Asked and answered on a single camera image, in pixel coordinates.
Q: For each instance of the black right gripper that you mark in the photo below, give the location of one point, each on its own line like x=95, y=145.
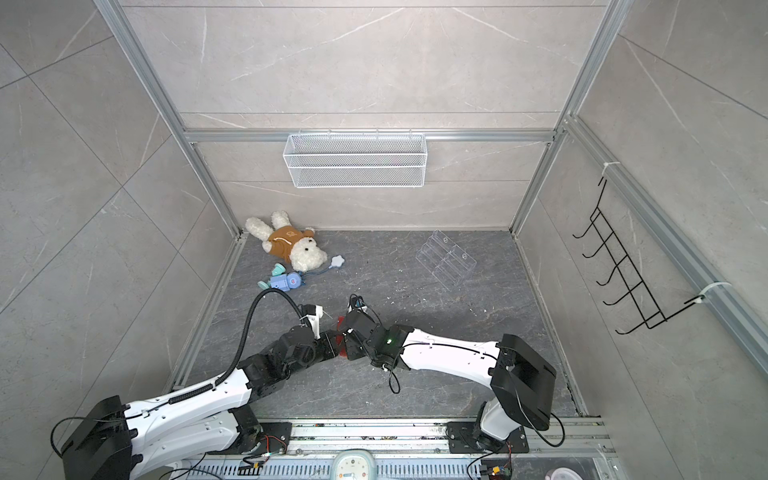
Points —
x=352, y=352

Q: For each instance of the teal toy piece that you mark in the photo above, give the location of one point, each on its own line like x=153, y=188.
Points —
x=277, y=270

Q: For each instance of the vertical aluminium corner post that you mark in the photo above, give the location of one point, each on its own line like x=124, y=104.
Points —
x=609, y=27

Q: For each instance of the white teddy bear brown shirt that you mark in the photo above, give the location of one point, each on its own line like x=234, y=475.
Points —
x=281, y=239

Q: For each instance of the red leather card holder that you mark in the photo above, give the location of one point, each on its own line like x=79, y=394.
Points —
x=341, y=337

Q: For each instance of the white round device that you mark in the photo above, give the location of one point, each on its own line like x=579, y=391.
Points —
x=354, y=464

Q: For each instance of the blue toy camera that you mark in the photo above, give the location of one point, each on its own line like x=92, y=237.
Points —
x=286, y=282

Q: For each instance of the clear acrylic tiered card stand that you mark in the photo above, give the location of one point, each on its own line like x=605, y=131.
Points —
x=446, y=261

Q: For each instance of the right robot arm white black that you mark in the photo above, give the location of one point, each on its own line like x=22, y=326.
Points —
x=521, y=380

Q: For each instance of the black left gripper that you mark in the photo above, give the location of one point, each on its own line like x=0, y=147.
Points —
x=329, y=339

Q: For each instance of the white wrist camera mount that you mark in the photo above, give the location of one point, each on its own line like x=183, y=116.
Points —
x=310, y=316
x=356, y=303

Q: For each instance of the horizontal aluminium wall rail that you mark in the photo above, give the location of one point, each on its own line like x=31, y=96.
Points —
x=437, y=134

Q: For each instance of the white wire mesh basket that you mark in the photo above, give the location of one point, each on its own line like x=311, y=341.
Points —
x=356, y=161

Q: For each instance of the left aluminium corner post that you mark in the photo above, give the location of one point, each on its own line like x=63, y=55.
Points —
x=117, y=21

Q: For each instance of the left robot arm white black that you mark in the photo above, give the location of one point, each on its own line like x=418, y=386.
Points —
x=118, y=440

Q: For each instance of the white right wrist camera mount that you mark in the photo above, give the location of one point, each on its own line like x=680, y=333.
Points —
x=356, y=303

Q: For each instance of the right wall aluminium rail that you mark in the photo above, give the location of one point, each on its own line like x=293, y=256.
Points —
x=738, y=318

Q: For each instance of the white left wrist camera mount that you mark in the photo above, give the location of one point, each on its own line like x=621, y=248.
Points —
x=310, y=316

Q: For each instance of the black wire hook rack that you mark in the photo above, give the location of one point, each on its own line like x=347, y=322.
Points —
x=625, y=272

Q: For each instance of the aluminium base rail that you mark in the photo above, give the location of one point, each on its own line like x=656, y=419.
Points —
x=413, y=448

